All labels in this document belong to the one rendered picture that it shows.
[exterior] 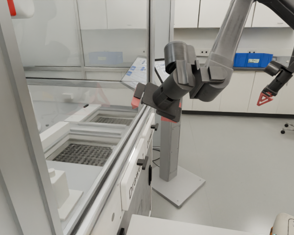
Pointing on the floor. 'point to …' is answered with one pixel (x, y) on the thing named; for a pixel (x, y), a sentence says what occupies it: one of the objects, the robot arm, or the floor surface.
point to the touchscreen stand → (173, 168)
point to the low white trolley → (174, 228)
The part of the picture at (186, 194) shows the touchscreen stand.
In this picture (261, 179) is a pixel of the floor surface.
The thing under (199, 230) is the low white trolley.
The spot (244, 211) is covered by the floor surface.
